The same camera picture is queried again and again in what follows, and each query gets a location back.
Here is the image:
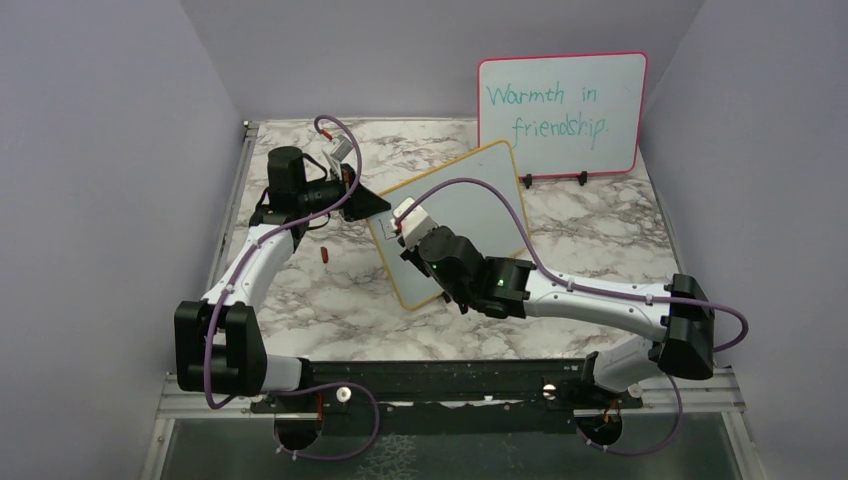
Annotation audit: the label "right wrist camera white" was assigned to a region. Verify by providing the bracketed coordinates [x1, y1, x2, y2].
[390, 197, 438, 251]

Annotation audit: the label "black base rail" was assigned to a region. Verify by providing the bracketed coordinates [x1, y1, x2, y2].
[250, 359, 642, 436]

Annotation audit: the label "pink board stand feet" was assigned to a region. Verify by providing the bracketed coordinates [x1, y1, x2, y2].
[519, 171, 589, 189]

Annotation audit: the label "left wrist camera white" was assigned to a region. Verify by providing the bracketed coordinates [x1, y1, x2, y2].
[321, 135, 353, 179]

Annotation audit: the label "purple cable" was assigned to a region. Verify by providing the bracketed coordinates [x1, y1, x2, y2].
[397, 177, 750, 458]
[202, 115, 382, 464]

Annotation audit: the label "yellow framed whiteboard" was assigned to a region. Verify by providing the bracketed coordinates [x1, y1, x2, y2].
[367, 140, 529, 310]

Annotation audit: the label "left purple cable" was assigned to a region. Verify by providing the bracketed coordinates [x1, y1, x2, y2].
[202, 115, 382, 464]

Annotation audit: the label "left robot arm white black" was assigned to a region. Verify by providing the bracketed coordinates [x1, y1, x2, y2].
[174, 137, 391, 411]

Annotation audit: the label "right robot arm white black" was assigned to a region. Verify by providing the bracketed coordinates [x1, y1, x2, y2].
[398, 226, 715, 407]

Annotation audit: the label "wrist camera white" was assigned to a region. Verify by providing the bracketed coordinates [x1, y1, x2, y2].
[390, 197, 438, 251]
[321, 135, 353, 179]

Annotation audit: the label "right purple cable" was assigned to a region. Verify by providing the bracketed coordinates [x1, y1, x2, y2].
[397, 177, 750, 458]

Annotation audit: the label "pink framed whiteboard with writing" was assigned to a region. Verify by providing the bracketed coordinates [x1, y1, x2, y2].
[477, 51, 649, 179]

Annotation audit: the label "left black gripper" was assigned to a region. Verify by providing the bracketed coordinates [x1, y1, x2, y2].
[299, 163, 392, 223]

